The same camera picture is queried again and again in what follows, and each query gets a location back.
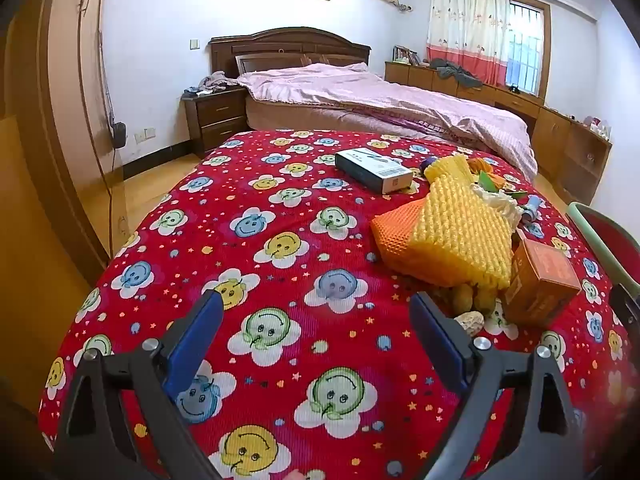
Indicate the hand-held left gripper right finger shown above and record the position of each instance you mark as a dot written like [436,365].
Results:
[440,345]

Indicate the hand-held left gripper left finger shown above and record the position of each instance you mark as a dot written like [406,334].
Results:
[197,342]

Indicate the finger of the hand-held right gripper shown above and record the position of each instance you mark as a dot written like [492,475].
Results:
[627,310]

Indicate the red bin with green rim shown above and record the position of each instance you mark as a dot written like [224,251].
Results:
[610,232]

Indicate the orange cardboard box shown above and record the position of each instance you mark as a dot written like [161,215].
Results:
[545,280]

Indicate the yellow foam net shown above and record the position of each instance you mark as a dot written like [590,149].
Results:
[460,230]

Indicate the orange foam net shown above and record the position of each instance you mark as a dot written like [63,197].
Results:
[395,235]

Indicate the white paper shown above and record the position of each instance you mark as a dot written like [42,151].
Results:
[505,205]

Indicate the orange plastic wrapper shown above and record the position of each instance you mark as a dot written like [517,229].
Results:
[487,165]

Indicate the blue tube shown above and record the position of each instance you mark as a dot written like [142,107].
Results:
[531,207]

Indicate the green wrapper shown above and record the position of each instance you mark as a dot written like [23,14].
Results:
[487,181]

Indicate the small purple object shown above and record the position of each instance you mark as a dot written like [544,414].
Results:
[428,165]

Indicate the small items on cabinet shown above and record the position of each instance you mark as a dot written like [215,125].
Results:
[597,127]

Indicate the long wooden cabinet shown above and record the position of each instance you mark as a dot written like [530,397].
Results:
[550,130]

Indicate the white black carton box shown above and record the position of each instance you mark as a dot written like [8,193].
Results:
[365,162]

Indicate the dark wooden nightstand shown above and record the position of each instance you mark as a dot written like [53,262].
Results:
[220,110]

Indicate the bed with pink blanket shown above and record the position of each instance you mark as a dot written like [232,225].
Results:
[375,95]

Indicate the pink cloth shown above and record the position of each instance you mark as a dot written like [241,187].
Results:
[215,80]

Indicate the dark grey clothes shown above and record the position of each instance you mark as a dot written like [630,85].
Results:
[455,72]

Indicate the window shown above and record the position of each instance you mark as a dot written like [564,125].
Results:
[525,45]

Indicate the standing photo frames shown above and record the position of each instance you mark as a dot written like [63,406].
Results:
[405,55]

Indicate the white and pink curtain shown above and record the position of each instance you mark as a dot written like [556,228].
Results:
[465,30]

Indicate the white wall socket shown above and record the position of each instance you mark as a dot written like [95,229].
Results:
[145,134]

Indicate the black wall adapter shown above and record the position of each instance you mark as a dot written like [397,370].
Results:
[119,135]

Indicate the wooden door frame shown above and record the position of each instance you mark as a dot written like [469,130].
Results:
[65,110]

